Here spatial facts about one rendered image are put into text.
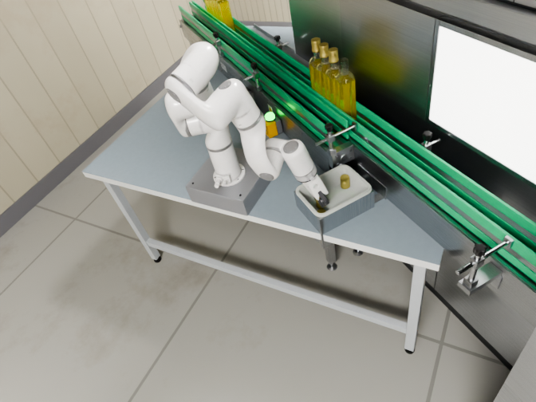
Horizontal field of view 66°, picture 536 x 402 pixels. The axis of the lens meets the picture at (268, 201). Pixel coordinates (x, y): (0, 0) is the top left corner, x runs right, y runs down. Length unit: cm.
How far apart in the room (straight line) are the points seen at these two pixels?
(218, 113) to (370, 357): 134
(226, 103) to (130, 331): 156
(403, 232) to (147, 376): 139
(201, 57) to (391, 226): 80
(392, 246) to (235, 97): 68
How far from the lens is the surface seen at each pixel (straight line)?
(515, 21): 117
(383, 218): 147
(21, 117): 336
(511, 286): 126
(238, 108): 113
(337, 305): 190
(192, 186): 161
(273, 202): 156
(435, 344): 207
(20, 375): 260
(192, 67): 113
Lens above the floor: 185
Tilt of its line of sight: 44 degrees down
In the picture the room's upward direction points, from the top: 15 degrees counter-clockwise
